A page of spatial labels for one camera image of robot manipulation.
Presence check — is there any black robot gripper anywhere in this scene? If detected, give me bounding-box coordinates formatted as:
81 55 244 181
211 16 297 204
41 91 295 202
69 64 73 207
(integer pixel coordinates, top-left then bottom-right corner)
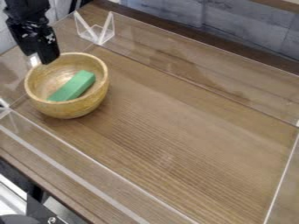
4 0 60 65

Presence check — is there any wooden bowl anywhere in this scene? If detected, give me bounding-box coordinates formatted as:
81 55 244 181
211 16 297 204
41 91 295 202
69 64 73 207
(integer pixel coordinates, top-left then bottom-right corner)
22 52 109 119

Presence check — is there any green rectangular block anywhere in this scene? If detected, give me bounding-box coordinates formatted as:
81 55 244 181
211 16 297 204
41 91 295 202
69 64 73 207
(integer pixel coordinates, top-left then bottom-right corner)
46 70 96 102

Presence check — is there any clear acrylic corner bracket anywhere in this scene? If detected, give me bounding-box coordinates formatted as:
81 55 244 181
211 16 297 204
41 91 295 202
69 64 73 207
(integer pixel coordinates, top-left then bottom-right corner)
73 11 115 46

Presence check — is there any black metal bracket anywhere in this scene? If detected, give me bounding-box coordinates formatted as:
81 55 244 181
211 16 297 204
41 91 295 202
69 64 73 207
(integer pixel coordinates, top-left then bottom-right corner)
25 195 68 224

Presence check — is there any clear acrylic barrier wall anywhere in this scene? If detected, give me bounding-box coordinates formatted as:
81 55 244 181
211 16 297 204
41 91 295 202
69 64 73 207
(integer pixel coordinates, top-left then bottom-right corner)
0 15 299 224

